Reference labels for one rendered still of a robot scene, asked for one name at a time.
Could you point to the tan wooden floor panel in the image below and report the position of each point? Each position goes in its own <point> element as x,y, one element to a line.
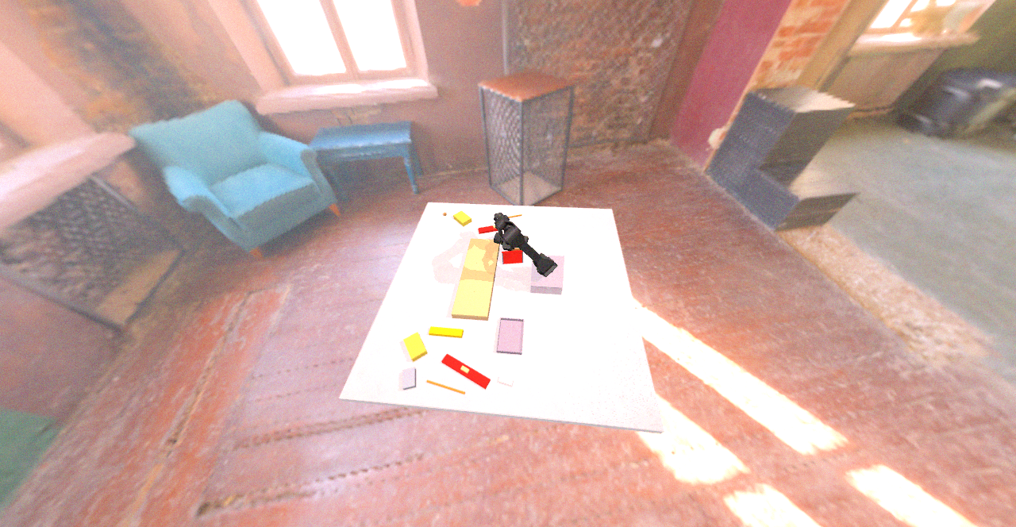
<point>473,297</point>

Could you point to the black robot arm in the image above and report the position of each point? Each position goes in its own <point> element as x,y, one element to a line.
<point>513,238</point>

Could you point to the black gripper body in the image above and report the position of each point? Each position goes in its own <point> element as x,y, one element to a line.
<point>498,240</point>

